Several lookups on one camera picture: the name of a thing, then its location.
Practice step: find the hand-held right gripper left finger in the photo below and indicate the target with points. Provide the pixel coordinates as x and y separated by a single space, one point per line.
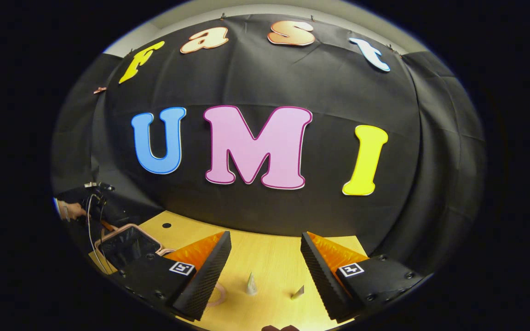
206 276

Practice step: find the pink clip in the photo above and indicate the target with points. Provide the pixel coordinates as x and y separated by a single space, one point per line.
100 90

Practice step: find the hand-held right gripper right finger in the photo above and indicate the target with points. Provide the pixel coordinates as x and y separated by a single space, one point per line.
322 276

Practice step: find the black backdrop cloth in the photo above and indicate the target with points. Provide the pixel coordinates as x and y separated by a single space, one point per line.
256 73

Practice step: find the grey tube with green cap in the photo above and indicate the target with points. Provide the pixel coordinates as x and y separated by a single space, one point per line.
298 293

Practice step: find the pink suitcase with black lining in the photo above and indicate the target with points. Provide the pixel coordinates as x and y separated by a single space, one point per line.
127 246

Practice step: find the white tube with barcode label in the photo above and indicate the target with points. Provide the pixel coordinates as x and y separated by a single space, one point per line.
251 285

